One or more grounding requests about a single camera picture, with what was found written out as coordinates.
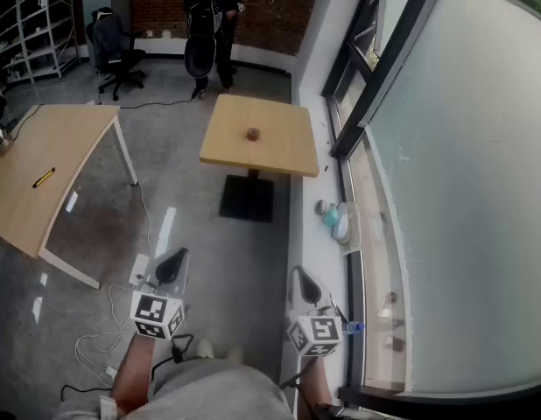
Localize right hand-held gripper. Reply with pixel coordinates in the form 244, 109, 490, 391
286, 264, 344, 359

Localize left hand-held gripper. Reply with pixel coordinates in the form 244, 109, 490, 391
129, 247, 191, 341

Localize person's left forearm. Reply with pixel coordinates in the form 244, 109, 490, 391
109, 332, 157, 416

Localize person's right forearm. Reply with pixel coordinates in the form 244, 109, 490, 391
296, 354, 334, 420

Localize white power strip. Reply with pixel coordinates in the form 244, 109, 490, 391
129, 253, 151, 286

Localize person's grey clothing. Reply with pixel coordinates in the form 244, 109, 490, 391
54, 358, 297, 420

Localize white oval object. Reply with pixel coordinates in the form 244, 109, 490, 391
331, 207, 353, 241

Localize teal round object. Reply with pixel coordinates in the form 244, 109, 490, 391
322, 203, 341, 229

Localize yellow black utility knife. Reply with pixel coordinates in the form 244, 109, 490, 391
32, 166, 57, 190

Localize large wooden desk white legs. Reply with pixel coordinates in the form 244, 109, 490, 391
0, 103, 139, 291

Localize small square wooden table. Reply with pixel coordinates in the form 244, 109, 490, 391
199, 94, 320, 224

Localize black office chair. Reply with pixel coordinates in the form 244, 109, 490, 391
85, 6, 148, 102

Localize white cabinet red sticker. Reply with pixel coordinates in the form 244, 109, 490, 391
81, 0, 132, 57

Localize white metal shelf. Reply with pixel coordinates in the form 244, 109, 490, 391
0, 0, 81, 85

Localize white cable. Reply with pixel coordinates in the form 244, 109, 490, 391
74, 182, 152, 389

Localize black floor cable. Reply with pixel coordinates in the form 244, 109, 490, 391
95, 86, 201, 109

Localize black window frame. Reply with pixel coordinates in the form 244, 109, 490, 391
321, 0, 451, 157

